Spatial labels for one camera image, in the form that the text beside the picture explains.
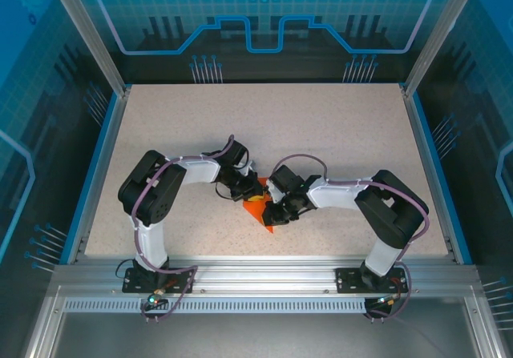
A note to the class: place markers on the aluminium mounting rail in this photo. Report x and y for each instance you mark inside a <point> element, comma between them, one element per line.
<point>260,274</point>

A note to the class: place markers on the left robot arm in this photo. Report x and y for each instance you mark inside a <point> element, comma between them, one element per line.
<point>152,190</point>

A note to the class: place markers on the aluminium frame post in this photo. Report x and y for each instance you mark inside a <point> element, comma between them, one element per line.
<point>434,41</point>
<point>96,41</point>

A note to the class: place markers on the aluminium side rail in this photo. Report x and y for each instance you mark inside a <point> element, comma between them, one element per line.
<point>103,166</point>
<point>432,166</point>

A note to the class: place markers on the grey metal sheet panel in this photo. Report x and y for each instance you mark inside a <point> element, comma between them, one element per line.
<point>260,334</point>

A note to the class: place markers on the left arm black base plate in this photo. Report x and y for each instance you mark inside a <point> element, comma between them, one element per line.
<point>180,282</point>

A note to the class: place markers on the orange square paper sheet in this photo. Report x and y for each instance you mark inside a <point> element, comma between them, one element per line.
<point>254,210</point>

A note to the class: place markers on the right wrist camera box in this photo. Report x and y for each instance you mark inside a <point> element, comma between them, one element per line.
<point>275,194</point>

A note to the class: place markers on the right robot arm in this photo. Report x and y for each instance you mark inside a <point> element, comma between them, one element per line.
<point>393,210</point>

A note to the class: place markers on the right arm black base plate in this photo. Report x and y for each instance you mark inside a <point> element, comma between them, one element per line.
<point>348,280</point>

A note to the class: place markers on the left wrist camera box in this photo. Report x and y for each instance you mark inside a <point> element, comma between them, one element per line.
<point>248,166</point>

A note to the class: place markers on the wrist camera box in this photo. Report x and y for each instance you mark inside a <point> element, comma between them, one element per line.
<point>248,166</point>
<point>275,194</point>

